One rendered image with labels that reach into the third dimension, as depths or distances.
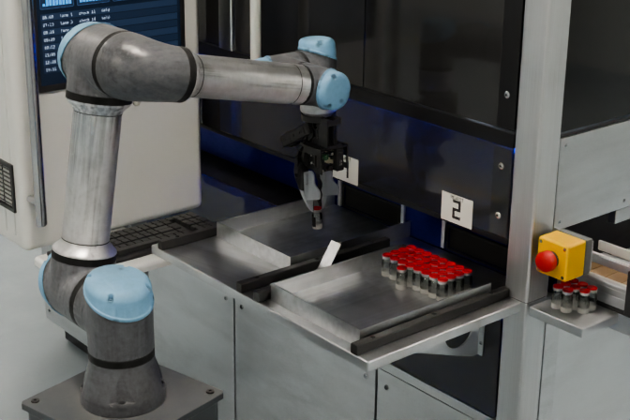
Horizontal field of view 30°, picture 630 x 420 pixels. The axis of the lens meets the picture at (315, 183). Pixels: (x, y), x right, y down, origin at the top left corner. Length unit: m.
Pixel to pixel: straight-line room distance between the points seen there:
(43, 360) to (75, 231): 1.97
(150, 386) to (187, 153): 0.98
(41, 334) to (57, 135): 1.61
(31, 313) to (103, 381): 2.34
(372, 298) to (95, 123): 0.64
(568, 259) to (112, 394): 0.86
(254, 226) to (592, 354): 0.79
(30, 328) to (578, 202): 2.44
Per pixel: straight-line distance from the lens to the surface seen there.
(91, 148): 2.08
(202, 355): 3.31
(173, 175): 2.93
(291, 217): 2.71
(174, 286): 3.34
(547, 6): 2.15
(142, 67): 1.96
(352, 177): 2.60
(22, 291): 4.60
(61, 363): 4.03
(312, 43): 2.33
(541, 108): 2.19
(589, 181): 2.36
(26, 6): 2.57
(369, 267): 2.44
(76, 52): 2.06
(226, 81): 2.03
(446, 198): 2.40
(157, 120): 2.87
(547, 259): 2.21
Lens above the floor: 1.83
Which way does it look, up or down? 19 degrees down
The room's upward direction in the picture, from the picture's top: 1 degrees clockwise
